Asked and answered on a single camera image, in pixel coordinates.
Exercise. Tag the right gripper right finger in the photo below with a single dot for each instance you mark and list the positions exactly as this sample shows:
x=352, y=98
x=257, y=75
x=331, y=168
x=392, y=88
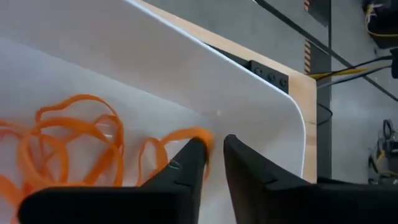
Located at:
x=280, y=202

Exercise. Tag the black table leg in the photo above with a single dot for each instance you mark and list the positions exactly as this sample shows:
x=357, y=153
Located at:
x=323, y=140

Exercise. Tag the white plastic basket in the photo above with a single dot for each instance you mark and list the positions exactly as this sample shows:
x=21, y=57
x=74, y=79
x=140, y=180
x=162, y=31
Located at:
x=93, y=62

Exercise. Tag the black diagonal brace bar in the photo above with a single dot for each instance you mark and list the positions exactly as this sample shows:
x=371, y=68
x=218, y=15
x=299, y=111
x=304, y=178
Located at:
x=289, y=25

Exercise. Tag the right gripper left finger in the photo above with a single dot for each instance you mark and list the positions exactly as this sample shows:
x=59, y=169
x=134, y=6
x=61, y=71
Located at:
x=155, y=199

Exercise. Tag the orange rubber band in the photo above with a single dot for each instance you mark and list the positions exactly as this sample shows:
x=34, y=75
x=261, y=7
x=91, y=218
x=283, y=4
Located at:
x=183, y=133
x=9, y=188
x=23, y=155
x=119, y=155

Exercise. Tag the black floor equipment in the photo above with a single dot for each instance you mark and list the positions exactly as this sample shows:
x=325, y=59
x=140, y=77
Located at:
x=385, y=149

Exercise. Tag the black metal bracket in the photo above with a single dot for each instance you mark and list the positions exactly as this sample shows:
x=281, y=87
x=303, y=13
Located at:
x=270, y=76

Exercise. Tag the black equipment box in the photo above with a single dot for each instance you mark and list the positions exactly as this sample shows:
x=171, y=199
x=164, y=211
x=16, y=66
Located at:
x=382, y=18

